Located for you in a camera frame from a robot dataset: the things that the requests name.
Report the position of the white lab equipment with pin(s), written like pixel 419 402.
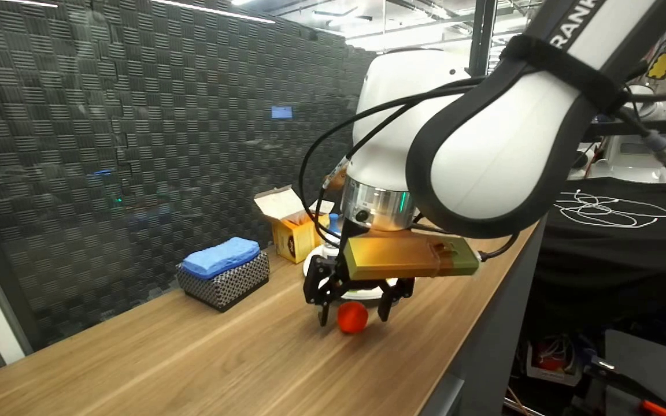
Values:
pixel 631 159

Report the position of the olive wrist camera box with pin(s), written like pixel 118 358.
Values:
pixel 410 258

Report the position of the red toy strawberry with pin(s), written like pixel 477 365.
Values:
pixel 353 318

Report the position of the blue folded cloth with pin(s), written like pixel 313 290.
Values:
pixel 220 255

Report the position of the small blue bottle yellow label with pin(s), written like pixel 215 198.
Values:
pixel 335 226

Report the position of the open yellow cardboard box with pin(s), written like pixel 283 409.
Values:
pixel 289 235

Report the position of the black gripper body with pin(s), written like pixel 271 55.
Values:
pixel 330 278

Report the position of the grey woven basket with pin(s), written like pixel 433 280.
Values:
pixel 231 290

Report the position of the black table cover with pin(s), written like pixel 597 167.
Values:
pixel 625 255

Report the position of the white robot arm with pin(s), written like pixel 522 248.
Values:
pixel 496 146

